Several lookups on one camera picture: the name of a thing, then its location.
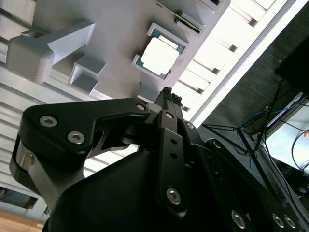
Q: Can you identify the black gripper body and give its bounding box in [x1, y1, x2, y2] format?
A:
[43, 144, 242, 232]

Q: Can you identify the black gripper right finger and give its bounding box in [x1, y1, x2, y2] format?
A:
[172, 93, 305, 232]

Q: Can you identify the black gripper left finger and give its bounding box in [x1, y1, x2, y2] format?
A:
[9, 86, 189, 216]

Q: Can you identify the silver CPU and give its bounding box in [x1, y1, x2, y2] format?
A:
[135, 36, 185, 79]

